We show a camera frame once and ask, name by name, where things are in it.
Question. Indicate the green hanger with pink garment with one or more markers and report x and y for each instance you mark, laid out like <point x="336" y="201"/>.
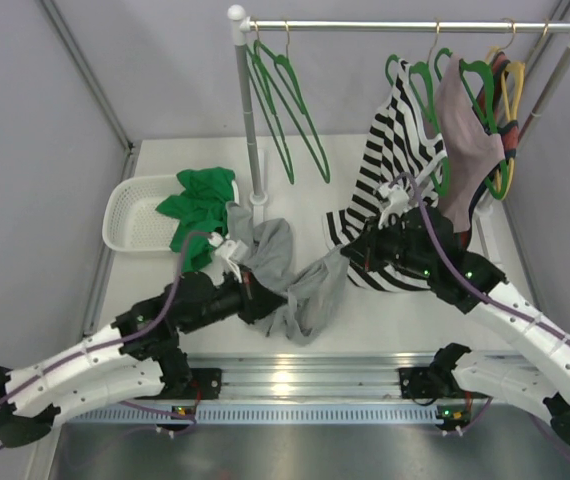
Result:
<point x="483" y="105"/>

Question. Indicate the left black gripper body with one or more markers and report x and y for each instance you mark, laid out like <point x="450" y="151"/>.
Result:
<point x="258" y="302"/>

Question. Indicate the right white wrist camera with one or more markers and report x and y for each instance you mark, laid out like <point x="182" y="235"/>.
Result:
<point x="395" y="201"/>

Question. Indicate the white laundry basket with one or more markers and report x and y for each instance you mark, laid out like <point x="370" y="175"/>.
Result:
<point x="131" y="223"/>

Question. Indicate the green hanger with striped shirt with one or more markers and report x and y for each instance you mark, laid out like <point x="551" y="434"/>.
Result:
<point x="416" y="144"/>

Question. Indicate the pink mauve garment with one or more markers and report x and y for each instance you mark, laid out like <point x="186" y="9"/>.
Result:
<point x="472" y="153"/>

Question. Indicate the grey tank top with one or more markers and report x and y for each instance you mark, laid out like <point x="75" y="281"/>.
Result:
<point x="312" y="295"/>

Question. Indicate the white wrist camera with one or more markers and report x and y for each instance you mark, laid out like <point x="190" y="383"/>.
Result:
<point x="395" y="201"/>
<point x="231" y="252"/>

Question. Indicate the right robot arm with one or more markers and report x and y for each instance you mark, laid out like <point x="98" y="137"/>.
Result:
<point x="475" y="285"/>

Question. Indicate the green shirt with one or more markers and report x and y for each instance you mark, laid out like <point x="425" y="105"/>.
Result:
<point x="201" y="205"/>

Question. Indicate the black white striped shirt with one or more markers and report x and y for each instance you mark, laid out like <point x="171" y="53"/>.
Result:
<point x="415" y="265"/>

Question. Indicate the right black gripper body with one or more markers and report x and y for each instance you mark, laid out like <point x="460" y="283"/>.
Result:
<point x="360" y="251"/>

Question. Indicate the white clothes rack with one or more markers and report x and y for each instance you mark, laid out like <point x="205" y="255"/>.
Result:
<point x="242" y="24"/>

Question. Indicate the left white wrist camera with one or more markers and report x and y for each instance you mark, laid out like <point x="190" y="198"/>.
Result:
<point x="231" y="252"/>

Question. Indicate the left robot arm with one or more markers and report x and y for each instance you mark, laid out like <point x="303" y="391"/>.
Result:
<point x="135" y="356"/>

